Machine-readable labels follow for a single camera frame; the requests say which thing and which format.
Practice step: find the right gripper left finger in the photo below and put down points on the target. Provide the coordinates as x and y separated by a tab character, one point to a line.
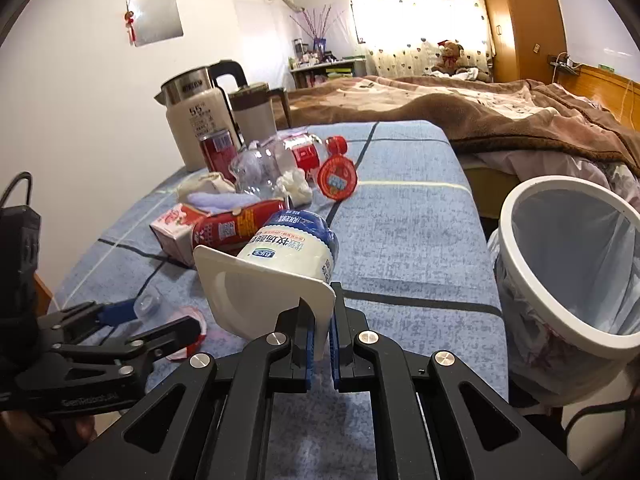
303	346

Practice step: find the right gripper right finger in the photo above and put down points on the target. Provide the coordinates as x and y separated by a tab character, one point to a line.
341	353

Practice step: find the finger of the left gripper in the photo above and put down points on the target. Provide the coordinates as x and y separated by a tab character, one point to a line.
74	325
138	352

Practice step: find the clear small plastic cup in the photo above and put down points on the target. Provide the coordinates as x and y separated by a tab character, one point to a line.
148	304

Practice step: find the red white wrapper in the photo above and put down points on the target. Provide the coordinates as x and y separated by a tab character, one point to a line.
193	336

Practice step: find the white yogurt cup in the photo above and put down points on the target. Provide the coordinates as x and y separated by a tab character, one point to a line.
292	256

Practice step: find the crushed red can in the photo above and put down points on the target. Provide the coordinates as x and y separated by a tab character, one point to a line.
230	231

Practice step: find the pink white milk carton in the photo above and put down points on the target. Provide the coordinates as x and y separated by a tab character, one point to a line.
173	231

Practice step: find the white tissue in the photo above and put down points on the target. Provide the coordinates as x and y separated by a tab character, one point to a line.
293	187

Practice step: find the red round snack lid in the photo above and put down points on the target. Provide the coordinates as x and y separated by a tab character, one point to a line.
337	178

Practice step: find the lavender foam net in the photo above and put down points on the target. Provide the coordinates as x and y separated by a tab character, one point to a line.
221	202

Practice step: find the clear plastic cola bottle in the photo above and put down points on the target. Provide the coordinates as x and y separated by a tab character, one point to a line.
287	156

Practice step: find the beige paper bag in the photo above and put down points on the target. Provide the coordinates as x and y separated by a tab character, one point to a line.
211	183

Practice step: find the red soda can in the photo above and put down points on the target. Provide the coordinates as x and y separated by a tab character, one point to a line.
218	151

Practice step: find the white trash bin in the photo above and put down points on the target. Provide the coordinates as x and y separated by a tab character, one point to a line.
566	261

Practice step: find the left hand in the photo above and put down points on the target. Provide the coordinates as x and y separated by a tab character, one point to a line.
37	448

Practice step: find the blue checked tablecloth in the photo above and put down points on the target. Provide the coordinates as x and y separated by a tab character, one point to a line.
411	256

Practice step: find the brown white thermal mug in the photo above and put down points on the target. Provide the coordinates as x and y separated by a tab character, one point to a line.
252	111

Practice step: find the beige electric kettle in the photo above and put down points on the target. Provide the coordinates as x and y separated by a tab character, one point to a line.
195	104

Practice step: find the cluttered white shelf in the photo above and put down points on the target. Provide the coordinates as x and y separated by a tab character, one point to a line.
314	64

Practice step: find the pink bed sheet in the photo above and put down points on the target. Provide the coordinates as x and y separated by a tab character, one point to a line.
525	164

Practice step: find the brown blanket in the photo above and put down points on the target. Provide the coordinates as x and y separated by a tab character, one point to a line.
476	117

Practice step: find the purple branch vase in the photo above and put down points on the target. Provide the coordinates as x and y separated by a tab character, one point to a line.
326	23

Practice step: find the teddy bear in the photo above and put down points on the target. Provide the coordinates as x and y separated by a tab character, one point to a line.
452	61

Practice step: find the patterned curtain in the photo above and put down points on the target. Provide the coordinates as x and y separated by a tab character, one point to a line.
401	36

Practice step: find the wooden wardrobe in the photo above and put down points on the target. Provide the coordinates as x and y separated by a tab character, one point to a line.
527	34

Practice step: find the wooden headboard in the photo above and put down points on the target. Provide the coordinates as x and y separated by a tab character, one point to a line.
616	93

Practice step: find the silver wall poster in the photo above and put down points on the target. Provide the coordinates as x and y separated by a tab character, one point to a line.
151	21

